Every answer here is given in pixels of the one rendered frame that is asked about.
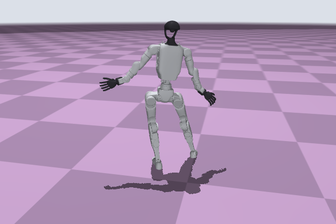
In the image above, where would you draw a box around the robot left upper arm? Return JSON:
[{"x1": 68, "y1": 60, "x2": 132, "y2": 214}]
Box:
[{"x1": 135, "y1": 45, "x2": 160, "y2": 70}]

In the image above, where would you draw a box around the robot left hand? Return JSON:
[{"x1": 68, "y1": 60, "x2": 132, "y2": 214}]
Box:
[{"x1": 99, "y1": 77, "x2": 123, "y2": 91}]

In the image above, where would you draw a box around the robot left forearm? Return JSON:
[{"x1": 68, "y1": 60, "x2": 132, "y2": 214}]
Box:
[{"x1": 118, "y1": 62, "x2": 140, "y2": 84}]

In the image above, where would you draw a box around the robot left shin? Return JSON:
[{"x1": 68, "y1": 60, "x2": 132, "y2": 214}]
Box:
[{"x1": 148, "y1": 124, "x2": 160, "y2": 162}]

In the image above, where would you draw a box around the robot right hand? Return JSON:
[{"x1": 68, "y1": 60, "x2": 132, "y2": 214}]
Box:
[{"x1": 198, "y1": 90, "x2": 216, "y2": 106}]

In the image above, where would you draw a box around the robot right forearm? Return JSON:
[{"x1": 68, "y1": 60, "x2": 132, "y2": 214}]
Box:
[{"x1": 191, "y1": 68, "x2": 205, "y2": 93}]

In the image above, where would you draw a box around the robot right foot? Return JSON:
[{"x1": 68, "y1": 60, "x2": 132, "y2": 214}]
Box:
[{"x1": 190, "y1": 150, "x2": 197, "y2": 158}]

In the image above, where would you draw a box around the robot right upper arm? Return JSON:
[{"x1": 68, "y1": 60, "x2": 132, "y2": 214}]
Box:
[{"x1": 183, "y1": 47, "x2": 195, "y2": 76}]

